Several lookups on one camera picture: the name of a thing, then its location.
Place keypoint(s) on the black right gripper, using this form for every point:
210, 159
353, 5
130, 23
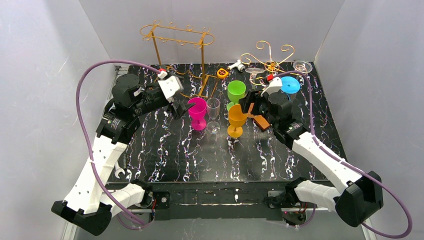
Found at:
255, 106

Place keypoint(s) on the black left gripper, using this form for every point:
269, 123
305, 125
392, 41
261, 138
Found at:
172, 107

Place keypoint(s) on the clear wine glass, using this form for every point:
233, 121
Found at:
253, 79
302, 66
213, 111

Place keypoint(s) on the blue plastic wine glass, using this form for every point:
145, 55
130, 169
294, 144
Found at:
290, 86

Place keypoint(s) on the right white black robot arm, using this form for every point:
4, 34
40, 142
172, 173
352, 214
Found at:
352, 196

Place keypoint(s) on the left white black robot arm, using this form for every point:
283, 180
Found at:
87, 205

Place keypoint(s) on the magenta plastic wine glass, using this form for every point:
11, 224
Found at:
197, 113

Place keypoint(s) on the orange plastic wine glass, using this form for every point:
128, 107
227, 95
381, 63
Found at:
236, 120

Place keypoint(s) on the green plastic wine glass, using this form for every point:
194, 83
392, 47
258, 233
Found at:
236, 90

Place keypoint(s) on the gold rectangular hanging rack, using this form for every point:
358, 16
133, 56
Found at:
174, 44

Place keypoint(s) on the white pipe fitting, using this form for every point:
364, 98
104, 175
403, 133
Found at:
237, 65

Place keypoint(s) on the yellow tape measure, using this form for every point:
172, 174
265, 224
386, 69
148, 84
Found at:
222, 73

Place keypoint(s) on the black bit strip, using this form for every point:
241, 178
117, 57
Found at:
126, 161

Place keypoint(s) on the silver wrench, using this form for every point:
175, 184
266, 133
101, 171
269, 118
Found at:
119, 172

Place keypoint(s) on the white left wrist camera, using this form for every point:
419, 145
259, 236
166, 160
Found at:
169, 84

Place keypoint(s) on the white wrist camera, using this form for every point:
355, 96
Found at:
274, 85
169, 84

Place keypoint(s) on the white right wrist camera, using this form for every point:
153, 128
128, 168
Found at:
274, 85

